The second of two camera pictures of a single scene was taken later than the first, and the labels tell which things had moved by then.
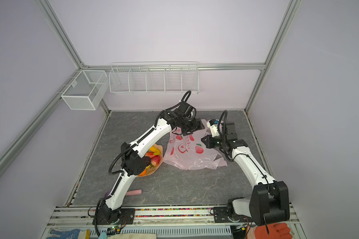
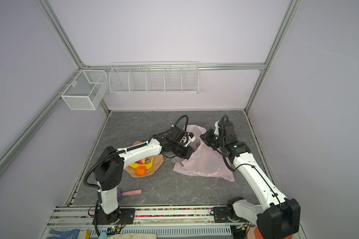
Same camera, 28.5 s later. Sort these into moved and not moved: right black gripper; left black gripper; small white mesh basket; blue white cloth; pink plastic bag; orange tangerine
Moved: left black gripper; pink plastic bag
Not moved: blue white cloth; right black gripper; small white mesh basket; orange tangerine
